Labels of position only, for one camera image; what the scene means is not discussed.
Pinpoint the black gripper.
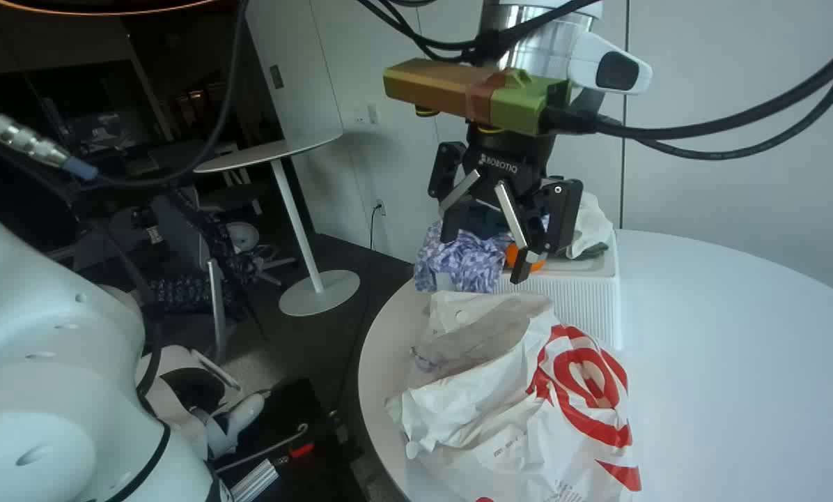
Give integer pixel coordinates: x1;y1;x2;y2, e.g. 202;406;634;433
427;123;584;281

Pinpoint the purple white checkered cloth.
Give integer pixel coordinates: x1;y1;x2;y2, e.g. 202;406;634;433
413;225;514;295

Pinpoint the white plastic box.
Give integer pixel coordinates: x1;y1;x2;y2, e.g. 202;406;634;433
500;242;624;355

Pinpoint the white red plastic bag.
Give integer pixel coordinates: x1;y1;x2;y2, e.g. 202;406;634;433
383;287;645;502

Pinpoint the orange fruit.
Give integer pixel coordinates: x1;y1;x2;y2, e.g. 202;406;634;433
503;242;549;281

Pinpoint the cream white crumpled cloth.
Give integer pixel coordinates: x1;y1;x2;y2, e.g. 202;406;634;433
564;189;617;263

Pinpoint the small white round side table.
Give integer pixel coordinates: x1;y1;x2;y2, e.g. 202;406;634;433
191;128;362;321

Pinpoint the black office chair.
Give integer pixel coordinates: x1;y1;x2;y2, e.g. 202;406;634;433
133;189;279;366

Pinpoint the white black round device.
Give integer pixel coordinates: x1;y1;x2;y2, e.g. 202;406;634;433
140;344;271;458

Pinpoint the white striped power strip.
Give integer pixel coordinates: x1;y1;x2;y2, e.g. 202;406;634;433
230;458;283;502

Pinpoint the dark cluttered desk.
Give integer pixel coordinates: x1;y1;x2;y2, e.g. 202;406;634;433
0;17;279;245

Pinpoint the round brown wooden rim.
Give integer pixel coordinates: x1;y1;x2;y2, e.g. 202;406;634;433
0;0;219;23

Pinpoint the green brown wrist camera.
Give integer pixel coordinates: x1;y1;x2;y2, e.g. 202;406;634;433
381;55;576;136

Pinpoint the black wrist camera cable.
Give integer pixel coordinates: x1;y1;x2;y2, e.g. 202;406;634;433
357;0;833;162

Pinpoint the red handled tool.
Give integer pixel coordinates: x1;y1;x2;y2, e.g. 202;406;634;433
218;438;321;479

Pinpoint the black hose with silver connector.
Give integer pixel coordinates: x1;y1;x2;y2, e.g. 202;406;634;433
0;0;252;192

